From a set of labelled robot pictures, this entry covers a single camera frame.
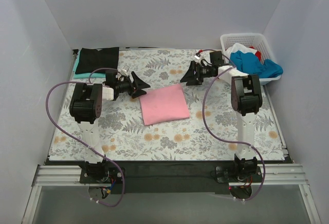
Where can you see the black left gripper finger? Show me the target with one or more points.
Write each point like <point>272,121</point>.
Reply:
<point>138,83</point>
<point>137,93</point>

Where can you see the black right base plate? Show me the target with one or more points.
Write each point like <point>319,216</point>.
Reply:
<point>231,173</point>

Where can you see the folded black t shirt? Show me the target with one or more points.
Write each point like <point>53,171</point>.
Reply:
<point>98,53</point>

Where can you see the folded teal t shirt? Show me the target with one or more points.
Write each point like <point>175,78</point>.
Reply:
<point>84,76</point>

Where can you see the aluminium front rail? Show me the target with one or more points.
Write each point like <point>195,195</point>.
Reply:
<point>273,174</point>

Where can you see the red t shirt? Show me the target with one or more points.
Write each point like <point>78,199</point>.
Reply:
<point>258,55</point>

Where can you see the white t shirt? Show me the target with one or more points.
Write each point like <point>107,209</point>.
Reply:
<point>239,47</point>

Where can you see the white plastic basket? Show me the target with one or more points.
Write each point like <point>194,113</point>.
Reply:
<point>253,40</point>

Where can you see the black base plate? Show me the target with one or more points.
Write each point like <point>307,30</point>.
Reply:
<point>231,173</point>
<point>103,175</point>

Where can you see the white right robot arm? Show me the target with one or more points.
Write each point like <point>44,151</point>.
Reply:
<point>246,100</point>

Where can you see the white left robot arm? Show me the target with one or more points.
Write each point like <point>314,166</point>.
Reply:
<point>86,107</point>

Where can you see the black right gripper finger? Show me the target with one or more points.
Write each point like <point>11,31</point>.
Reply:
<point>194,82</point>
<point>190,74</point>

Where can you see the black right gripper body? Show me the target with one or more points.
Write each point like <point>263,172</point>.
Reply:
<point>195,71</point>

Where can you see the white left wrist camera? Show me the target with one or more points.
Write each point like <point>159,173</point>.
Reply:
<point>125,71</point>

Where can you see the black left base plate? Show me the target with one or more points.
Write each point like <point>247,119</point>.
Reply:
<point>103,175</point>

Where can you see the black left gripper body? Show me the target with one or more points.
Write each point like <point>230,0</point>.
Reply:
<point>132,85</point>

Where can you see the pink t shirt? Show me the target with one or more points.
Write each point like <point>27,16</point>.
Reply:
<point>164,104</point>

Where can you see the blue t shirt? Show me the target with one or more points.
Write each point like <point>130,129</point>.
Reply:
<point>250,64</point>

